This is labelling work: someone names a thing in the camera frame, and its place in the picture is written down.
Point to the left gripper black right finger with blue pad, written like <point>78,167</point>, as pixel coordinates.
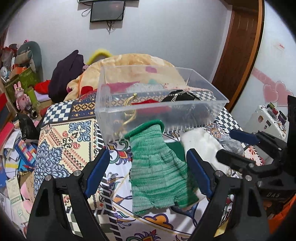
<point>247,218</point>

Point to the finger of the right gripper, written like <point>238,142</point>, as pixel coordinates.
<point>260,139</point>
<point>237,163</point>

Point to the white soft cloth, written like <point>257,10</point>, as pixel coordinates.
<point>205,145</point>

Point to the green knitted glove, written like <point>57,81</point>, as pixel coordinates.
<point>158,177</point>

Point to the white stickered suitcase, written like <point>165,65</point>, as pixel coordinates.
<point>263,119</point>

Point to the colourful pencil case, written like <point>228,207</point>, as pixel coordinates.
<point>27,152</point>

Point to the clear plastic storage box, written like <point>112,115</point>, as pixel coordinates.
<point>179,115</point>

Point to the brown wooden door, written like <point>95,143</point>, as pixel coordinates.
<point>240,49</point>

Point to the black plastic bag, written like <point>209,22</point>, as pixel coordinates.
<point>28,129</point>

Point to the gold metal hook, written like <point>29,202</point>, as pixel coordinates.
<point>129,115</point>

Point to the pink rabbit toy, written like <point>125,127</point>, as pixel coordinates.
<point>22,99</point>

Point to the beige fleece blanket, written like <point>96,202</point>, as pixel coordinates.
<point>125,68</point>

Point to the red cloth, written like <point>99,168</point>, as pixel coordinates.
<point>42,87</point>

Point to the green cardboard box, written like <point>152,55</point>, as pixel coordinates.
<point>27,78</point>

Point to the dark purple garment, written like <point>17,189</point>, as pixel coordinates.
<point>66,70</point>

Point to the yellow fuzzy headband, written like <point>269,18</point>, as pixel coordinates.
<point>98,53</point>

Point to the grey plush toy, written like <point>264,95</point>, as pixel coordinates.
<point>29,53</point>

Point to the small black wall monitor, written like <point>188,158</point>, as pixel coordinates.
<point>105,11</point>

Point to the large black wall television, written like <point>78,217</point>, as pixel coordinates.
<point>91,1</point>

